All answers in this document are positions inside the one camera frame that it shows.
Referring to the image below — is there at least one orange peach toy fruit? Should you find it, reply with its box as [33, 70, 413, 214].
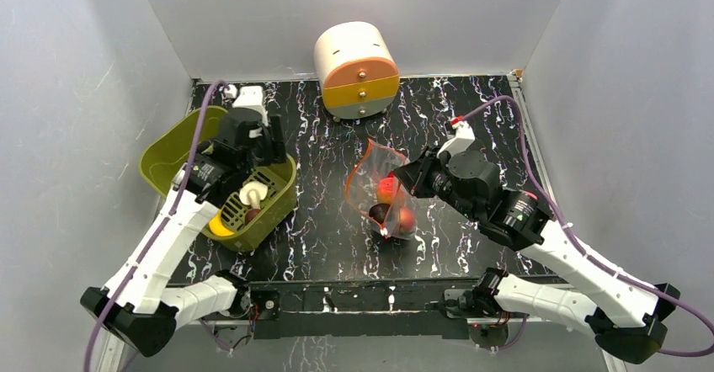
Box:
[376, 177, 399, 205]

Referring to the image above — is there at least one clear zip bag orange zipper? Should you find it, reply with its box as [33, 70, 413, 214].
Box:
[344, 140, 417, 241]

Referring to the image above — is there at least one dark purple toy plum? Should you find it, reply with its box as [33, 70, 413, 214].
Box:
[368, 204, 391, 225]

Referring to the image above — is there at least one yellow toy banana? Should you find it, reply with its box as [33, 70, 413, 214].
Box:
[208, 215, 234, 237]

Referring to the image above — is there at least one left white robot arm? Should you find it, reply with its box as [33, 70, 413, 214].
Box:
[80, 108, 288, 357]

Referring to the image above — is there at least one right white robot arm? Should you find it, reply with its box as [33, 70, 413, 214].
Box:
[393, 148, 674, 364]

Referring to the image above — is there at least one white toy mushroom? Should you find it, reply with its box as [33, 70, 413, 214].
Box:
[238, 181, 269, 210]

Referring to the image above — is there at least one dark red toy fruit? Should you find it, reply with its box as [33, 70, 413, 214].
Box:
[244, 208, 261, 225]

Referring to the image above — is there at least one olive green plastic basket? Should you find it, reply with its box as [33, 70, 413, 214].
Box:
[139, 109, 297, 252]

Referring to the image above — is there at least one white cylindrical drawer cabinet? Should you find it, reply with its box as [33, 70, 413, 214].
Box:
[313, 21, 400, 122]

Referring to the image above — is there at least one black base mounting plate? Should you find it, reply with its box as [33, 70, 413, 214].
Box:
[249, 278, 499, 339]

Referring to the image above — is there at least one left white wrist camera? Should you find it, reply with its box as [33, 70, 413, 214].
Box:
[221, 84, 269, 125]

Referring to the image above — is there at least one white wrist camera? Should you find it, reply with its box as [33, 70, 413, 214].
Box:
[437, 116, 475, 157]
[221, 84, 269, 125]

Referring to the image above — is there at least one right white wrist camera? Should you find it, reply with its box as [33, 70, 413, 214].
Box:
[437, 116, 475, 157]

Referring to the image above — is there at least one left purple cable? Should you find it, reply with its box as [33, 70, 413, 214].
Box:
[82, 80, 230, 372]

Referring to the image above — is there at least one purple cable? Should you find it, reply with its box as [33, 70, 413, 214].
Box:
[451, 94, 714, 359]
[82, 80, 230, 372]

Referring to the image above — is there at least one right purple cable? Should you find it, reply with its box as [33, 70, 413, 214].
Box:
[451, 94, 714, 359]

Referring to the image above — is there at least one aluminium frame rail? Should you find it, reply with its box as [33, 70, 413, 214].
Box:
[105, 283, 629, 372]

